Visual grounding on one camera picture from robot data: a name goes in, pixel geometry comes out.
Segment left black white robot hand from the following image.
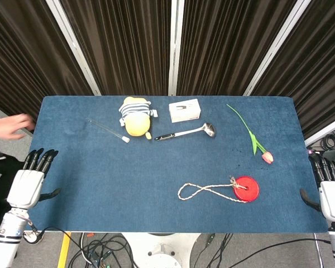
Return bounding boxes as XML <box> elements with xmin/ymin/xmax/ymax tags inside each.
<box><xmin>6</xmin><ymin>147</ymin><xmax>62</xmax><ymax>210</ymax></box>

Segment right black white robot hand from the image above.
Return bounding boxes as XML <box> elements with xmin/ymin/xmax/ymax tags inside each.
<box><xmin>299</xmin><ymin>154</ymin><xmax>335</xmax><ymax>224</ymax></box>

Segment bare human hand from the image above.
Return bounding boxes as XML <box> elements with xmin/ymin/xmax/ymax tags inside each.
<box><xmin>0</xmin><ymin>113</ymin><xmax>36</xmax><ymax>141</ymax></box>

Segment red disc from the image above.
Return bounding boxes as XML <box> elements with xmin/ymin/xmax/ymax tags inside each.
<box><xmin>232</xmin><ymin>175</ymin><xmax>260</xmax><ymax>203</ymax></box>

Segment beige twisted rope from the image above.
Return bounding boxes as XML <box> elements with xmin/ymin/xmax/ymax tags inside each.
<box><xmin>178</xmin><ymin>175</ymin><xmax>249</xmax><ymax>204</ymax></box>

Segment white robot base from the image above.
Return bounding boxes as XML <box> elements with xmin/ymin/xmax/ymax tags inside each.
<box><xmin>122</xmin><ymin>232</ymin><xmax>202</xmax><ymax>268</ymax></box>

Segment black clothed person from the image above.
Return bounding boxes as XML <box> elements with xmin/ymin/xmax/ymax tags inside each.
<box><xmin>0</xmin><ymin>141</ymin><xmax>26</xmax><ymax>232</ymax></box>

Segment dark brown curtain panel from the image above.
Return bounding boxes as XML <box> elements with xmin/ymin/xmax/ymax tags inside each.
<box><xmin>176</xmin><ymin>0</ymin><xmax>297</xmax><ymax>97</ymax></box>
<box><xmin>60</xmin><ymin>0</ymin><xmax>173</xmax><ymax>97</ymax></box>
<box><xmin>252</xmin><ymin>0</ymin><xmax>335</xmax><ymax>140</ymax></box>
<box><xmin>0</xmin><ymin>0</ymin><xmax>93</xmax><ymax>119</ymax></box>

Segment pink artificial tulip flower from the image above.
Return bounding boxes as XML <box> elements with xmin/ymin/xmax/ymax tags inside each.
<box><xmin>226</xmin><ymin>104</ymin><xmax>275</xmax><ymax>164</ymax></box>

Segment clear glass test tube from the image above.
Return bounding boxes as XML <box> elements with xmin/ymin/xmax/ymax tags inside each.
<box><xmin>88</xmin><ymin>118</ymin><xmax>131</xmax><ymax>144</ymax></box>

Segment blue fabric table mat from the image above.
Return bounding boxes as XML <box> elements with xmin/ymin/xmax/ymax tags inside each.
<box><xmin>27</xmin><ymin>95</ymin><xmax>329</xmax><ymax>234</ymax></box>

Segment yellow plush toy striped shirt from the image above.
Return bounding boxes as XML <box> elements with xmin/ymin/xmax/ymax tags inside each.
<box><xmin>118</xmin><ymin>96</ymin><xmax>159</xmax><ymax>140</ymax></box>

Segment white cardboard box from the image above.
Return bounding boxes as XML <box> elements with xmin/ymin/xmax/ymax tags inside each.
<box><xmin>168</xmin><ymin>98</ymin><xmax>202</xmax><ymax>123</ymax></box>

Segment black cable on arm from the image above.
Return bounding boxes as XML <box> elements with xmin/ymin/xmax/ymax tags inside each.
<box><xmin>24</xmin><ymin>214</ymin><xmax>86</xmax><ymax>259</ymax></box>

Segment coiled black background cables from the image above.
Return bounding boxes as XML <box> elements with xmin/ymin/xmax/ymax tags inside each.
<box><xmin>320</xmin><ymin>126</ymin><xmax>335</xmax><ymax>152</ymax></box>

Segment white frame post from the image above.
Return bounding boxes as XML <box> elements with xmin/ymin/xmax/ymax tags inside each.
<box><xmin>46</xmin><ymin>0</ymin><xmax>102</xmax><ymax>97</ymax></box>
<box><xmin>167</xmin><ymin>0</ymin><xmax>185</xmax><ymax>97</ymax></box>
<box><xmin>243</xmin><ymin>0</ymin><xmax>311</xmax><ymax>97</ymax></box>
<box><xmin>305</xmin><ymin>113</ymin><xmax>335</xmax><ymax>147</ymax></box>

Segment long black floor cable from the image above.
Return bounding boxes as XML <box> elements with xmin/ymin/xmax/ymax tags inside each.
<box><xmin>209</xmin><ymin>238</ymin><xmax>332</xmax><ymax>268</ymax></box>

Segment tangled black floor cables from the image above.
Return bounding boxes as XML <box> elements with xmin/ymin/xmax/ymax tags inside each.
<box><xmin>69</xmin><ymin>233</ymin><xmax>142</xmax><ymax>268</ymax></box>

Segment steel ladle black handle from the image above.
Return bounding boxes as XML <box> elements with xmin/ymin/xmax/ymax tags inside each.
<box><xmin>154</xmin><ymin>122</ymin><xmax>217</xmax><ymax>141</ymax></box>

